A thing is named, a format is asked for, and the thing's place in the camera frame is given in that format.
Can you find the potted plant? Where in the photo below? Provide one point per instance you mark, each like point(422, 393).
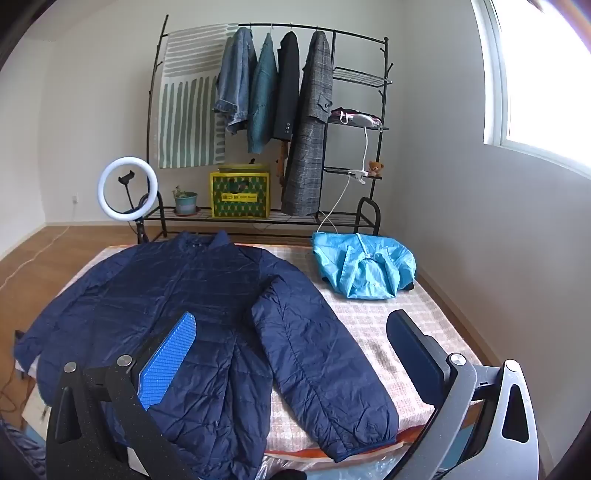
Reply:
point(185, 203)

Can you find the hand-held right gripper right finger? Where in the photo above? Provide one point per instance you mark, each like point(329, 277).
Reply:
point(415, 355)

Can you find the pink checked blanket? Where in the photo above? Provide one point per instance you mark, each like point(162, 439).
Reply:
point(369, 323)

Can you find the green striped white cloth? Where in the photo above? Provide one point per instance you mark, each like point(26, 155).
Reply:
point(189, 92)

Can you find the pink folded clothes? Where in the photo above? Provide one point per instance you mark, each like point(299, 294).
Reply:
point(344, 114)

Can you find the navy puffer jacket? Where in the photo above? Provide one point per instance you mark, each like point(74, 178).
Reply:
point(207, 286)

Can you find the brown hanging scarf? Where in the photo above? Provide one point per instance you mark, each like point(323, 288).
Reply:
point(280, 168)

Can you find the black metal clothes rack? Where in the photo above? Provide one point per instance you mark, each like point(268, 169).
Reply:
point(368, 200)

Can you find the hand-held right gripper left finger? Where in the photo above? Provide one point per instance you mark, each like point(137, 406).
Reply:
point(168, 364)

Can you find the yellow green patterned box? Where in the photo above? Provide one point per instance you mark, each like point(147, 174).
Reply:
point(240, 203)

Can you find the blue denim jacket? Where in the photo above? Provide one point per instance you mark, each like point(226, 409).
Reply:
point(235, 78)

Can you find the brown teddy bear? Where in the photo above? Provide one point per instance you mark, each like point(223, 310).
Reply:
point(375, 168)

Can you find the light blue jacket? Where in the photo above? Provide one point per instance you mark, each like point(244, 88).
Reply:
point(341, 267)

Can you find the black blazer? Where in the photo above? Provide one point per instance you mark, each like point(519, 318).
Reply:
point(288, 83)

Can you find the grey plaid coat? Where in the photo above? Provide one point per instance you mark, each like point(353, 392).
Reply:
point(307, 147)

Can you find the teal knit sweater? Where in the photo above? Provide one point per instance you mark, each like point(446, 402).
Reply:
point(263, 101)

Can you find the white clip lamp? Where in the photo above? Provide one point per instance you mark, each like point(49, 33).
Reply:
point(364, 120)

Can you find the window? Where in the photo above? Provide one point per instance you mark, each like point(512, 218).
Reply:
point(545, 92)

